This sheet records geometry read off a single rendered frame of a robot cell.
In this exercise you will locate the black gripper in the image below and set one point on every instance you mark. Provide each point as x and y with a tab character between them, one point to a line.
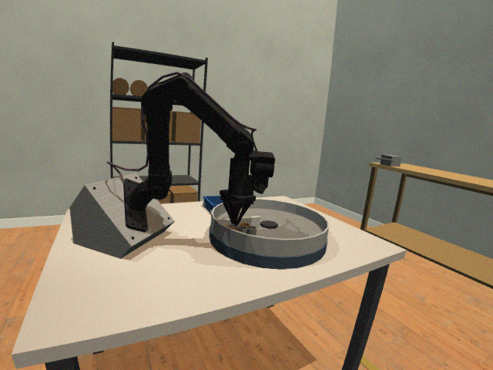
234	199

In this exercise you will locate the blue open tray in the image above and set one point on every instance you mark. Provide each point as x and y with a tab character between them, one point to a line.
213	201

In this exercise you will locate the grey round turntable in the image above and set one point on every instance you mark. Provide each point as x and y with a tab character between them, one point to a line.
276	219

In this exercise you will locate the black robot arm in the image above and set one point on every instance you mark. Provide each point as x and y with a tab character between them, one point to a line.
157	103

